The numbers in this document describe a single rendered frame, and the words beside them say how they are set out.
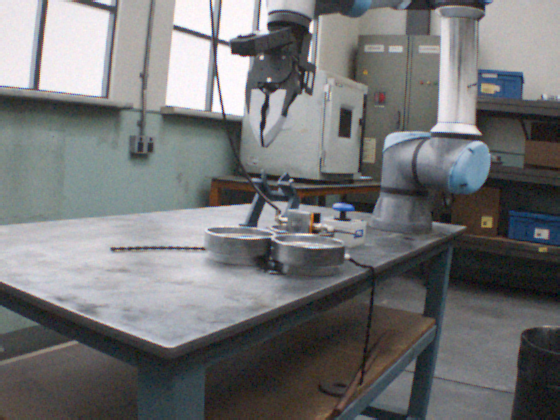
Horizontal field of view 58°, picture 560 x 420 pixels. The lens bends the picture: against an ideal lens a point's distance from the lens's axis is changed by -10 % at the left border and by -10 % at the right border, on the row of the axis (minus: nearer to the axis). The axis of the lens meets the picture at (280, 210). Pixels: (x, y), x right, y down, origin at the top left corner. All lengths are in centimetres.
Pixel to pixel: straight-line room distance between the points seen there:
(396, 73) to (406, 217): 358
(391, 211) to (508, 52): 370
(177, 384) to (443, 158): 83
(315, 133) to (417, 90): 178
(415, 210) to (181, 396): 87
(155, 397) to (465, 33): 98
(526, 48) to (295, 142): 245
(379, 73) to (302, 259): 416
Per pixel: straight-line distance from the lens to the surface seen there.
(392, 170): 129
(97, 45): 278
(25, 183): 242
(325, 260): 74
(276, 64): 86
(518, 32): 490
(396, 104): 475
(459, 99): 121
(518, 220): 426
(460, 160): 118
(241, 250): 77
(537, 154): 419
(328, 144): 308
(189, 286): 65
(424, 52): 475
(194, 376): 54
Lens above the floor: 97
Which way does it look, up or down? 6 degrees down
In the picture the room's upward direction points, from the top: 4 degrees clockwise
